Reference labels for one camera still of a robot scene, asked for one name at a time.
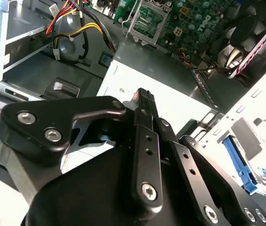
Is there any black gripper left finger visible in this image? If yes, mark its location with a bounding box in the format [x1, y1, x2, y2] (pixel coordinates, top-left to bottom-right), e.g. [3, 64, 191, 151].
[0, 87, 164, 214]

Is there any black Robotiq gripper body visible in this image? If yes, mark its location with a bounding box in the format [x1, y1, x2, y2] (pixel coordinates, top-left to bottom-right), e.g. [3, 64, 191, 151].
[22, 145, 203, 226]

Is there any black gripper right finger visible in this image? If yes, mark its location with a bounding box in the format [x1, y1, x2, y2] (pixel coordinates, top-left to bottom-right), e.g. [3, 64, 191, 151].
[147, 89, 266, 226]

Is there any hard disk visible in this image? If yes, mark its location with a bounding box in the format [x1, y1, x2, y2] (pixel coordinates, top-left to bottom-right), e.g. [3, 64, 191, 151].
[223, 135, 266, 201]

